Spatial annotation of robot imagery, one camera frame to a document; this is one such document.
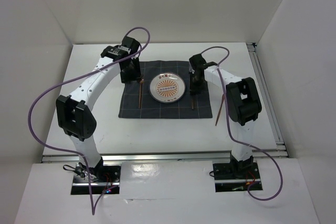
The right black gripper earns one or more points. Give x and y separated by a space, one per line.
193 88

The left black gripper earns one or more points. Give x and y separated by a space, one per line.
135 75

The copper fork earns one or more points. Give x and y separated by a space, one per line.
140 92

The orange patterned round plate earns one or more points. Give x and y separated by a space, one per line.
167 87

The copper spoon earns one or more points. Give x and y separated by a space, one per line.
193 102

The dark checked cloth napkin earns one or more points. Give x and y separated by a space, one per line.
152 109

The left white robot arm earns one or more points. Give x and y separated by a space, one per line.
74 112

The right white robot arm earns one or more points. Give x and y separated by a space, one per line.
242 103

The copper knife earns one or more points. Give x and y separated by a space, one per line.
220 109

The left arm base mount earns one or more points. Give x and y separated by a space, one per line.
109 180

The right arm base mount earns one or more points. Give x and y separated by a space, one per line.
226 181

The aluminium rail frame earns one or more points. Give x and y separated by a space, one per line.
149 139

